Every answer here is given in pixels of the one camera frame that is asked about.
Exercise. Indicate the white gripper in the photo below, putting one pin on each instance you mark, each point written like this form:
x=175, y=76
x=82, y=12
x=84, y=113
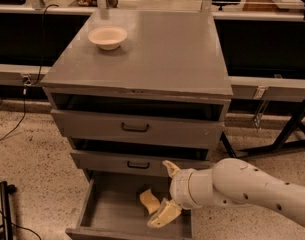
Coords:
x=179, y=188

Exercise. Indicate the yellow sponge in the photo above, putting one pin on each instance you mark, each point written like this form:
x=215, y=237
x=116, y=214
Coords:
x=149, y=201

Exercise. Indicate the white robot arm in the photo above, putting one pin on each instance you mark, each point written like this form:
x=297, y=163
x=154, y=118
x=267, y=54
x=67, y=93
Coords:
x=229, y=183

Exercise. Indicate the grey bottom drawer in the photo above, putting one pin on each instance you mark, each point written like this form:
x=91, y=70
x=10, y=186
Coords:
x=113, y=211

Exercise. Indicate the grey drawer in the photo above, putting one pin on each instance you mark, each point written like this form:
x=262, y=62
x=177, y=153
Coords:
x=117, y=163
x=163, y=131
x=113, y=211

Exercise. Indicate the grey top drawer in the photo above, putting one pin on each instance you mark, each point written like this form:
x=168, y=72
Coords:
x=163, y=131

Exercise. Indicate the grey middle drawer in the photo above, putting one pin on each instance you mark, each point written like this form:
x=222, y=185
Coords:
x=117, y=163

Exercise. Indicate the grey drawer cabinet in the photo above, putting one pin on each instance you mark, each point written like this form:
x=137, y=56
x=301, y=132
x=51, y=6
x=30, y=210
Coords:
x=170, y=66

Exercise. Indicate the black metal stand right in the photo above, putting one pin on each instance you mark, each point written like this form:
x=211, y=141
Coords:
x=280, y=144

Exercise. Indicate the black stand left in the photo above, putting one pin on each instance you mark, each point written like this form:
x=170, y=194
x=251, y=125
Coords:
x=6, y=224

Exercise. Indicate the white paper bowl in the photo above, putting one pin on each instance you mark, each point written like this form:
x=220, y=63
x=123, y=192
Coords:
x=108, y=37

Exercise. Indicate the black middle drawer handle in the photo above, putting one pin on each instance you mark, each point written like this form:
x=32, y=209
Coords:
x=133, y=165

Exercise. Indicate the black drawer handle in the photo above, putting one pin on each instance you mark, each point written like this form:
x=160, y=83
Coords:
x=133, y=165
x=130, y=128

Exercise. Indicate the black top drawer handle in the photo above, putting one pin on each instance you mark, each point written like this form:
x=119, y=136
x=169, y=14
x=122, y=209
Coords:
x=130, y=128

